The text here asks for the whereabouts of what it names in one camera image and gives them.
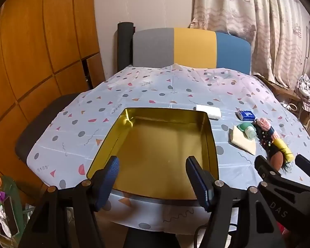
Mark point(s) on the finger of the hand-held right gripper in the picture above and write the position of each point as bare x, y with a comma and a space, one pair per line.
266, 169
308, 168

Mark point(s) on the tricolour chair back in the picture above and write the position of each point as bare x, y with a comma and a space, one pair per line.
193, 46

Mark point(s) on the patterned beige curtain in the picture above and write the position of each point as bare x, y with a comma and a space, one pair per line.
248, 10

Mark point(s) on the black flat phone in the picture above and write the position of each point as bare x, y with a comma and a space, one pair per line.
10, 217

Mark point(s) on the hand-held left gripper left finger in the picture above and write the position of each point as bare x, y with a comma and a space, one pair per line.
108, 183

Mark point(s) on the yellow sponge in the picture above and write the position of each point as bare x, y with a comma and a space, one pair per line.
284, 148

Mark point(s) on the brown makeup sponge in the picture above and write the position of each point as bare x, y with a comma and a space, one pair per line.
277, 160

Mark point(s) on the black chair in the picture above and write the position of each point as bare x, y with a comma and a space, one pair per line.
41, 124

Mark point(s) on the pile of striped cloth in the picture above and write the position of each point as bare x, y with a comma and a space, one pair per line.
306, 87

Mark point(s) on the green box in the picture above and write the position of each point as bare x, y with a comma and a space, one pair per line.
14, 193

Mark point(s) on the clear plastic bag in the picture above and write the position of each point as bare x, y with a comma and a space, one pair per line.
31, 211

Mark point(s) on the black rolled mat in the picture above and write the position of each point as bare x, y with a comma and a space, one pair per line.
124, 46

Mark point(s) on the pink towel blue band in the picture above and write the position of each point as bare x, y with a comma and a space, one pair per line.
262, 124

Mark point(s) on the gold metal tin box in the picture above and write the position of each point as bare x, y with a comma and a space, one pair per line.
157, 147

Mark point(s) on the white crumpled paper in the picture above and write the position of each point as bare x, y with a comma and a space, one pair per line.
1, 223

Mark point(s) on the patterned plastic tablecloth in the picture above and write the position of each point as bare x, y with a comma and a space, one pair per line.
144, 90

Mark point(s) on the wooden side table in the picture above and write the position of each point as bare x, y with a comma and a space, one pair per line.
273, 85

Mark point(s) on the blue tissue packet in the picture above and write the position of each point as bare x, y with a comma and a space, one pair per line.
246, 115

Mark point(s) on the white foam block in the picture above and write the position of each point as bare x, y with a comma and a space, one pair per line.
209, 111

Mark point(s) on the wooden cabinet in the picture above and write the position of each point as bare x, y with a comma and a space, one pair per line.
41, 31

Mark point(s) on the green cap clear bottle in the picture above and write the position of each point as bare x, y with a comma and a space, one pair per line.
245, 128

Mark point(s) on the cream cloth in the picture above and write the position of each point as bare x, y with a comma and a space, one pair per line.
241, 143

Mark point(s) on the black hair piece with beads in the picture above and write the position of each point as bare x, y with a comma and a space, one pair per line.
267, 139

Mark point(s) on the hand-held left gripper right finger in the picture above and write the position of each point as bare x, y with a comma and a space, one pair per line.
199, 183

